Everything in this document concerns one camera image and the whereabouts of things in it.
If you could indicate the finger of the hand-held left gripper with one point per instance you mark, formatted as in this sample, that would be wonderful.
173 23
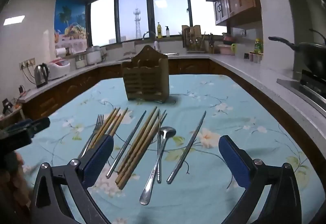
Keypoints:
39 124

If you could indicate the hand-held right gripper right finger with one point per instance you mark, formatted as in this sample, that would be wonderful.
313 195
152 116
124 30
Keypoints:
233 160

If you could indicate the kitchen window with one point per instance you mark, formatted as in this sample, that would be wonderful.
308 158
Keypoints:
152 12

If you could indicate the black power adapter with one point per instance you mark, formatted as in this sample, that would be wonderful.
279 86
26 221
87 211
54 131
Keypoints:
21 89

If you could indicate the yellow detergent bottle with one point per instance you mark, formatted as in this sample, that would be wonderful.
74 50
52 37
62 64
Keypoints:
159 30

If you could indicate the steel kitchen sink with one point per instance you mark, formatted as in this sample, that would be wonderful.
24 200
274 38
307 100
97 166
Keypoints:
173 54

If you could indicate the pink basin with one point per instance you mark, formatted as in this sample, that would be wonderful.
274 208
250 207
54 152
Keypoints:
225 49

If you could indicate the hanging dish towel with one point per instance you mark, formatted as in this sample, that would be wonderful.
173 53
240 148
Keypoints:
128 48

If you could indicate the green bottle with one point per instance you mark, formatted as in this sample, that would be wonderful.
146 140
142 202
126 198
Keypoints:
258 47

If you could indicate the glass jar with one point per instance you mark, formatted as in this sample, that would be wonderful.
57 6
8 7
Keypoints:
80 62

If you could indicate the fruit wall poster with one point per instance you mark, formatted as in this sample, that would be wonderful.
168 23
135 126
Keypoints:
70 23

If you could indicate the knife block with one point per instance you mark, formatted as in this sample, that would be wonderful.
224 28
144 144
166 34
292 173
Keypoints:
211 44

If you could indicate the white and red rice cooker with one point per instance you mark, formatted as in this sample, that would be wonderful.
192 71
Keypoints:
58 68

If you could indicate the pink pot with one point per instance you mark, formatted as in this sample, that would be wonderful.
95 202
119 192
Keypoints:
228 39

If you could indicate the paper towel roll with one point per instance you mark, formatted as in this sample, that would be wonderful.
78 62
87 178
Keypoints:
61 51

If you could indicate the black wok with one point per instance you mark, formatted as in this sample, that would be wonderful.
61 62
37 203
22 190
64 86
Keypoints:
308 57

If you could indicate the metal fork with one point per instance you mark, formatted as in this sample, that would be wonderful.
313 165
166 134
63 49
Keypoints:
95 129

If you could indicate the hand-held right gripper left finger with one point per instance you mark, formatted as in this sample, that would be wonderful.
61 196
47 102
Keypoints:
101 155

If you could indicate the row of spice jars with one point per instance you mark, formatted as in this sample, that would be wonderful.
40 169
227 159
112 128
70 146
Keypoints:
256 57

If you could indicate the wooden knife block rack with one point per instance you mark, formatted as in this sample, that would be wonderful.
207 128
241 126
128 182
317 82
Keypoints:
192 38

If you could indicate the steel electric kettle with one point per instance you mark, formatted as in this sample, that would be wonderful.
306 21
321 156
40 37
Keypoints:
40 75

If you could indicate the white cooker pot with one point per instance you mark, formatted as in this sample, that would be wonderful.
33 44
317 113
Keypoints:
93 55

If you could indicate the wall power outlet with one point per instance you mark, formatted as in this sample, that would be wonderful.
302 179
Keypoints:
26 63

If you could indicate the steel gas stove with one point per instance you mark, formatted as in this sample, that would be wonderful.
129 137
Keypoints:
305 89

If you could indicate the white pump bottle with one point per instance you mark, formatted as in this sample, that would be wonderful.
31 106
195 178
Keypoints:
167 31

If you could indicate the person's left hand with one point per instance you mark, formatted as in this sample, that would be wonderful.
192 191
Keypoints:
16 178

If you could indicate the wooden utensil holder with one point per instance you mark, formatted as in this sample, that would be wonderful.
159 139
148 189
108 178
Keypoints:
145 76

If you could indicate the light blue floral tablecloth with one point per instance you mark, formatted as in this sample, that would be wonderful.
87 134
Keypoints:
229 117

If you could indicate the chrome kitchen faucet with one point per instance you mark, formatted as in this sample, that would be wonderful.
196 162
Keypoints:
150 35

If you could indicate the wooden base cabinets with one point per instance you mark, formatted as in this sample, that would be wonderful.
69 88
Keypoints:
66 86

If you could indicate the metal spoon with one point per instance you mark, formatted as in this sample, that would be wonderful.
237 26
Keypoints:
166 132

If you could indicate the metal chopstick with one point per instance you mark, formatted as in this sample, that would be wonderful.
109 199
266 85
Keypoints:
127 142
159 170
190 150
186 149

